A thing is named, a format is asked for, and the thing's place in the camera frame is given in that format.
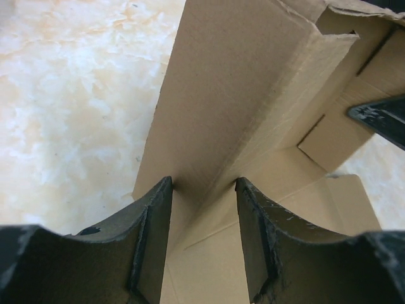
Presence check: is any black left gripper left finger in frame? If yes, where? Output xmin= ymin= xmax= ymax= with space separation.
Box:
xmin=1 ymin=177 xmax=173 ymax=303

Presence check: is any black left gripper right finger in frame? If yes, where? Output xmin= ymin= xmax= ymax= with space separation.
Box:
xmin=235 ymin=177 xmax=404 ymax=303

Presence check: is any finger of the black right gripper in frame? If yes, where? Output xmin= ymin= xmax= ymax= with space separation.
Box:
xmin=347 ymin=96 xmax=405 ymax=149

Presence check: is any brown cardboard box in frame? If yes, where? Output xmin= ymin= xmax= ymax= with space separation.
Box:
xmin=133 ymin=1 xmax=404 ymax=303

